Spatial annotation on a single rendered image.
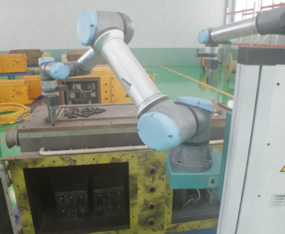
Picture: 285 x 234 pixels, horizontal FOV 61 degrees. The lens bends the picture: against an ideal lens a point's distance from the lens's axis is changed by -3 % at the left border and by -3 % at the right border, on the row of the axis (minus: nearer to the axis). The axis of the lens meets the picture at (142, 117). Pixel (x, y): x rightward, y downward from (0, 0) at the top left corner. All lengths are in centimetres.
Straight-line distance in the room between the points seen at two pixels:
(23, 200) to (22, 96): 612
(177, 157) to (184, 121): 18
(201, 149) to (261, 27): 58
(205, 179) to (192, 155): 9
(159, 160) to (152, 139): 68
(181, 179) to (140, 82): 34
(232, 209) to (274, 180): 15
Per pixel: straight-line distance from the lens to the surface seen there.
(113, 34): 83
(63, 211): 176
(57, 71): 117
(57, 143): 139
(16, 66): 1023
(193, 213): 168
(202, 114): 78
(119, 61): 78
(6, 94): 760
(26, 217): 157
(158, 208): 154
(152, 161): 136
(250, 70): 66
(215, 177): 86
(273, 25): 113
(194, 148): 82
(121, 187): 167
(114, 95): 398
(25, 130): 139
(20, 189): 147
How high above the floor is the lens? 180
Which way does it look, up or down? 18 degrees down
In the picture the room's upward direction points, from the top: straight up
